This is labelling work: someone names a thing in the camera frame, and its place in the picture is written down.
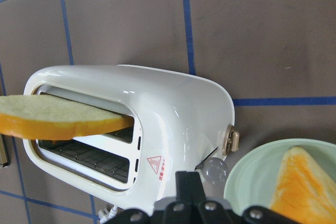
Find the toast slice on plate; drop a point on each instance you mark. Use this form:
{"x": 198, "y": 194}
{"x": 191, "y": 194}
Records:
{"x": 304, "y": 192}

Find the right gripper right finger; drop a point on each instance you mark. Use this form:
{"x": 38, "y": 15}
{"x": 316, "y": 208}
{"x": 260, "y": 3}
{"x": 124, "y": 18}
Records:
{"x": 195, "y": 186}

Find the green plate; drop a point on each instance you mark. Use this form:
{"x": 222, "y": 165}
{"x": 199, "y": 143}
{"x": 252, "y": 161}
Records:
{"x": 252, "y": 181}

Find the white toaster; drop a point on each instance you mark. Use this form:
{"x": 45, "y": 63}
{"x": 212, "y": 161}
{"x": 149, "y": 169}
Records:
{"x": 180, "y": 120}

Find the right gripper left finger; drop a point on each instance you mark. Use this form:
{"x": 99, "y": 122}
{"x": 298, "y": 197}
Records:
{"x": 182, "y": 191}

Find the toast slice in toaster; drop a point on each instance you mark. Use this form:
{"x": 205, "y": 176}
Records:
{"x": 46, "y": 117}

